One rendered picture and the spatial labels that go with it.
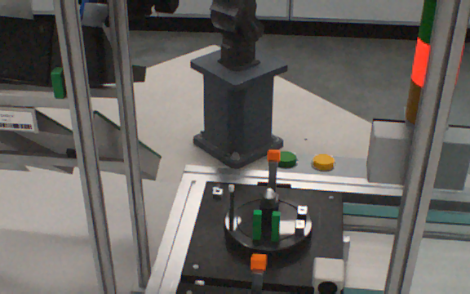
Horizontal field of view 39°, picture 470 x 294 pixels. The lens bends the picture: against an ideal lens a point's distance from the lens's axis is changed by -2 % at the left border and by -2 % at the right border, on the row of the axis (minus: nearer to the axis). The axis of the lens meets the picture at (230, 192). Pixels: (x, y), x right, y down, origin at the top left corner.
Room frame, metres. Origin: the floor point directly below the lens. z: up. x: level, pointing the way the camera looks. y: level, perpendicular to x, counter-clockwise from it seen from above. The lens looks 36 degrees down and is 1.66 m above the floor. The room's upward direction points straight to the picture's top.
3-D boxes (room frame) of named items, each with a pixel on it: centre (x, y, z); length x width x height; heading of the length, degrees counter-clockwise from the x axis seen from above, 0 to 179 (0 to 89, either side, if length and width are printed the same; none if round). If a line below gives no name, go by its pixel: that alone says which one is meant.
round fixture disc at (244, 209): (0.83, -0.06, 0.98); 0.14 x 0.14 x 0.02
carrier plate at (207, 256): (0.83, -0.06, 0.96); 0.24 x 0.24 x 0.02; 83
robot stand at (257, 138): (1.26, -0.02, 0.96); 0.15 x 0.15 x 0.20; 40
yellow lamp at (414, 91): (0.69, -0.23, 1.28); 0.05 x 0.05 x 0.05
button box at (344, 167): (1.03, -0.17, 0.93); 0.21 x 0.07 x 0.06; 83
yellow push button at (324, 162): (1.03, -0.17, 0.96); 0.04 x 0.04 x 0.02
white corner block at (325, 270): (0.72, -0.14, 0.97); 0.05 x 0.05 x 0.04; 83
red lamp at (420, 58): (0.69, -0.23, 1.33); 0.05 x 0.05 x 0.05
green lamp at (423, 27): (0.69, -0.23, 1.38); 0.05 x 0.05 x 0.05
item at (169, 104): (1.23, 0.02, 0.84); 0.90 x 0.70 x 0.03; 40
